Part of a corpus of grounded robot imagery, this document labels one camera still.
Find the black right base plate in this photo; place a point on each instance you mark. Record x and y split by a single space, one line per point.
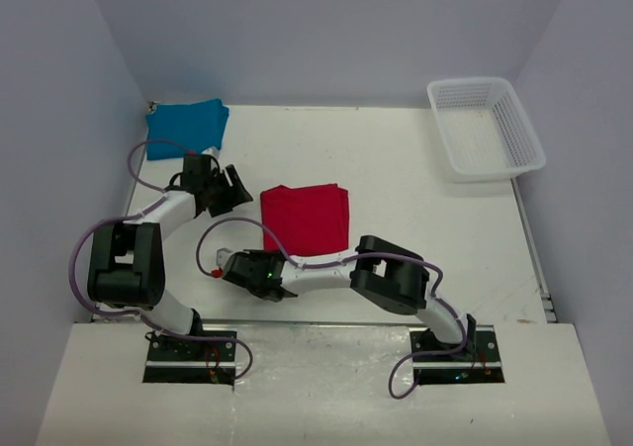
481 365

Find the folded blue t shirt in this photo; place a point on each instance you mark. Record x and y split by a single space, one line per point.
197 127

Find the red t shirt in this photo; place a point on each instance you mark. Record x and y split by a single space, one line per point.
306 221

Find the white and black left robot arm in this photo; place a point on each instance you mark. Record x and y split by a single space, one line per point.
127 269

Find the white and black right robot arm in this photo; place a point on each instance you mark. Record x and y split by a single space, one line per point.
392 278

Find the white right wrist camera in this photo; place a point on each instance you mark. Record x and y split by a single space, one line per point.
222 257

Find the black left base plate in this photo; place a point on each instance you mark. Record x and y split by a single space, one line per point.
175 361

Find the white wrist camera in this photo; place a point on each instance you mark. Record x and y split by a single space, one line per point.
213 151
222 257

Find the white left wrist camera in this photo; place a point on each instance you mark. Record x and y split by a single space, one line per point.
213 151

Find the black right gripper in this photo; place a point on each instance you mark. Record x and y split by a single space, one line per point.
254 254

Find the white perforated plastic basket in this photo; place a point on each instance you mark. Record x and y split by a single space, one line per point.
484 130

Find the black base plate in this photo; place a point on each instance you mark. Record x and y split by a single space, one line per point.
175 361
481 365

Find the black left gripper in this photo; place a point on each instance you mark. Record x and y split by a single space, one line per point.
233 195

